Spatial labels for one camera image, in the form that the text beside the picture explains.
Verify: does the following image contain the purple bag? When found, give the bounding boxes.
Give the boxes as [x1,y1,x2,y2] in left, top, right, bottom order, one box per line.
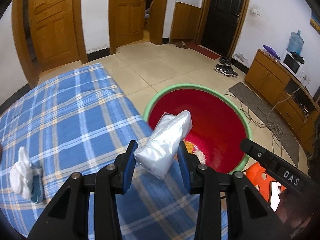
[263,45,280,60]

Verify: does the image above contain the grey floor mat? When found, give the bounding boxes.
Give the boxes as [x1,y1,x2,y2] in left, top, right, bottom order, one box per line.
[228,82,299,167]

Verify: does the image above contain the white microwave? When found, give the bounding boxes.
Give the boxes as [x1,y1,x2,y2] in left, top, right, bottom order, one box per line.
[280,50,305,81]

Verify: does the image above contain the red door mat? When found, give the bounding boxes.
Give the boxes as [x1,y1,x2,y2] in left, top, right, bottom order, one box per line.
[186,42,221,60]

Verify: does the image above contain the black sneakers pair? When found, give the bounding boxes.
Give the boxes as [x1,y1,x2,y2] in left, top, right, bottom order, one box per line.
[215,57,238,77]

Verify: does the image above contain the blue water jug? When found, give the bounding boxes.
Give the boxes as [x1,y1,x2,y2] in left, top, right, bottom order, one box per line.
[287,30,304,55]

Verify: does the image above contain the left wooden door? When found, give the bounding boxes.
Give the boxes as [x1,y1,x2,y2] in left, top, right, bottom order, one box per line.
[29,0,80,72]

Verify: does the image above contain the brown slipper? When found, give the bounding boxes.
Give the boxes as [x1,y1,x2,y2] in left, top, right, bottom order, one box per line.
[175,41,188,49]

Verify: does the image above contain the person right hand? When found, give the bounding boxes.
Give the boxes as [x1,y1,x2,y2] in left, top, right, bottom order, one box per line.
[275,190,313,233]

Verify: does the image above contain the orange plastic stool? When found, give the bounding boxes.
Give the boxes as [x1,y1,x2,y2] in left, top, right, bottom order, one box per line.
[246,163,285,211]

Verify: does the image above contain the yellow foam net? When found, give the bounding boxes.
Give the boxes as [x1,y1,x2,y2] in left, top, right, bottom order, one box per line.
[184,140,198,154]

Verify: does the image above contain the red bin with green rim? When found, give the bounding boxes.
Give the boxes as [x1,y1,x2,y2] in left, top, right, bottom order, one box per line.
[143,83,252,174]

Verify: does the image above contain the wooden sideboard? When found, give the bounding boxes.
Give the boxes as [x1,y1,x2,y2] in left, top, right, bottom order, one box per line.
[245,49,319,155]

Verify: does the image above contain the wooden door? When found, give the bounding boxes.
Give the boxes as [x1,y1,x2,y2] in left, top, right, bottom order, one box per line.
[29,0,80,72]
[116,0,145,47]

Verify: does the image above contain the grey cable bundle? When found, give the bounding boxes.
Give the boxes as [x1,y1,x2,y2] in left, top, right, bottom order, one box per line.
[223,87,303,153]

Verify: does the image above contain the clear plastic tissue pack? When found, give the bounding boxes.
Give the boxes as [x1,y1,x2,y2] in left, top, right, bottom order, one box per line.
[134,110,193,179]

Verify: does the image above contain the blue plaid tablecloth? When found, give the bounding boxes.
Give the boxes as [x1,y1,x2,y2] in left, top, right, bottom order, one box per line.
[1,63,199,239]

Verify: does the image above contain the wooden shoe cabinet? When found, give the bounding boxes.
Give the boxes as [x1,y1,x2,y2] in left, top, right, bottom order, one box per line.
[170,2,201,43]

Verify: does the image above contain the middle wooden door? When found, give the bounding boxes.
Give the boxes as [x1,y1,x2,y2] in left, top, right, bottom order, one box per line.
[116,0,145,47]

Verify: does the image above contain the black entrance door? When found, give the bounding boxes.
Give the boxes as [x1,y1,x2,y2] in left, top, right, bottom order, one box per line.
[201,0,244,56]

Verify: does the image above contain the white tissue wad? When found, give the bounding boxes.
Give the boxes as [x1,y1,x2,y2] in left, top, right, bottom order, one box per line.
[9,146,44,204]

